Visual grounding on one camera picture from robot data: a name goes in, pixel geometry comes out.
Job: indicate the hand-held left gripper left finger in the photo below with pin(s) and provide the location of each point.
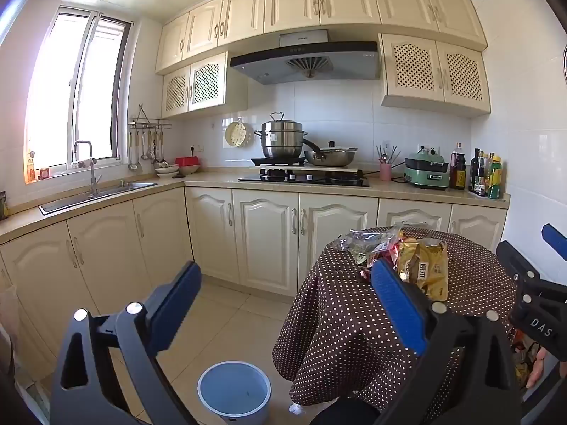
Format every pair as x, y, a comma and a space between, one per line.
177, 305

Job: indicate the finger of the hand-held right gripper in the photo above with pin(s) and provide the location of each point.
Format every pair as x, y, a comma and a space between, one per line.
514, 262
554, 238

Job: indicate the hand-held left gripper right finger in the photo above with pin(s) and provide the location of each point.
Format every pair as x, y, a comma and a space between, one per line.
398, 305

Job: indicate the colourful snack packet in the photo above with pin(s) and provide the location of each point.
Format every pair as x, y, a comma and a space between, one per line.
522, 358

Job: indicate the yellow snack bag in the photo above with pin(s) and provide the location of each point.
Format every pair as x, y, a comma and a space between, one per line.
425, 265

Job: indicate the blue trash bin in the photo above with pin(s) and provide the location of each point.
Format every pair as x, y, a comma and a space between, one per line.
234, 385

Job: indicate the person's right hand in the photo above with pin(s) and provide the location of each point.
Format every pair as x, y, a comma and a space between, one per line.
538, 366

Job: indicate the brown polka dot tablecloth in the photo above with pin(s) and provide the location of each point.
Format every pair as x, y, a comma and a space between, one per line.
336, 318

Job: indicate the green yellow oil bottle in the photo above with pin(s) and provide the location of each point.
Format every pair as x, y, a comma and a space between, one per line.
495, 179

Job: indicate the dark glass bottle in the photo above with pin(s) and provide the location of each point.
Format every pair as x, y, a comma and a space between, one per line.
484, 175
476, 172

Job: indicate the dark soy sauce jug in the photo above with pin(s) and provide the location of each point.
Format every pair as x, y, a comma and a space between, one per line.
457, 168

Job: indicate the cream lower cabinets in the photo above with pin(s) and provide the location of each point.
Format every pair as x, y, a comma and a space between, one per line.
265, 230

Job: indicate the cream cabinets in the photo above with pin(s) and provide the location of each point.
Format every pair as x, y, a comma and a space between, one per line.
265, 230
345, 0

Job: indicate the person's black trouser leg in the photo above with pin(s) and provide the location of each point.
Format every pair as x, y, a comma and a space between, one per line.
345, 414

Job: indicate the green electric cooker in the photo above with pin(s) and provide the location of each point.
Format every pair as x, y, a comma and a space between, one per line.
425, 172

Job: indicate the pink utensil holder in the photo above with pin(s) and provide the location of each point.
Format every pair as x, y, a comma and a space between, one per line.
386, 172

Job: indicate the stack of white bowls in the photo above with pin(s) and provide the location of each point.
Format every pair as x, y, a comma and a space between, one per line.
166, 171

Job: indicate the dark rimmed bowl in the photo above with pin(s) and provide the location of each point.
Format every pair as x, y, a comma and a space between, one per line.
189, 170

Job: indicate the steel sink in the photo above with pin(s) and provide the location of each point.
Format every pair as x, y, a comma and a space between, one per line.
88, 199

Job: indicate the red box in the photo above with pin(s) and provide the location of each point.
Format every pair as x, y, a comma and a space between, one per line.
187, 161

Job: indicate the black gas stove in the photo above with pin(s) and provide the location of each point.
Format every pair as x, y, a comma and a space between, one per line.
310, 180

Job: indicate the steel faucet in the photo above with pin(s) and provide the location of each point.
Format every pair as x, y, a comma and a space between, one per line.
93, 177

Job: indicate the row of hanging utensils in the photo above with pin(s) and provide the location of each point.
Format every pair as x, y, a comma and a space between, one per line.
144, 148

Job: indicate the steel wok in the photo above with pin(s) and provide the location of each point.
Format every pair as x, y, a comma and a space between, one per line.
332, 157

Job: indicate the grey rag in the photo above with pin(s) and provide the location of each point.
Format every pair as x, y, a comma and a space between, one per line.
84, 163

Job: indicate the round cream steamer plate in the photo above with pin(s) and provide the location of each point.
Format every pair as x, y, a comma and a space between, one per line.
238, 133

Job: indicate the small sill jar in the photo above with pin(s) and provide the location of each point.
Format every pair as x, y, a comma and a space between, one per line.
43, 173

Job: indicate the steel steamer pot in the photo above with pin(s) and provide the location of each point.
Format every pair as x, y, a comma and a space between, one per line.
281, 139

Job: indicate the dark green packet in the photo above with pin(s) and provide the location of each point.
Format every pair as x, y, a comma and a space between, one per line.
3, 206

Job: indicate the small sill bottle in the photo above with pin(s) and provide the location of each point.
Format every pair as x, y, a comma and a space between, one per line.
30, 168

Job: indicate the large lattice door cabinet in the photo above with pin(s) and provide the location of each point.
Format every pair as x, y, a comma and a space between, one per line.
436, 75

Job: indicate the small lattice door cabinet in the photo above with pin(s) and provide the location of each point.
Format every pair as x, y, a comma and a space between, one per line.
195, 84

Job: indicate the sliding window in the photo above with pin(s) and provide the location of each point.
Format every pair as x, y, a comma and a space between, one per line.
57, 97

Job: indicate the grey range hood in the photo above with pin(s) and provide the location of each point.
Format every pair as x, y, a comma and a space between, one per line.
305, 59

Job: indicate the cream upper cabinets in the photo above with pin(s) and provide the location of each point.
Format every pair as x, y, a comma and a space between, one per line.
345, 0

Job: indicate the wall outlet with plug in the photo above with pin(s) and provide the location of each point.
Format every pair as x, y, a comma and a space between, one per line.
429, 148

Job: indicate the round wall fixture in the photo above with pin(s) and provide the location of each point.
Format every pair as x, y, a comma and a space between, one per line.
565, 64

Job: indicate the wall utensil rack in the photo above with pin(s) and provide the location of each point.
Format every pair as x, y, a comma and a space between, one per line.
148, 121

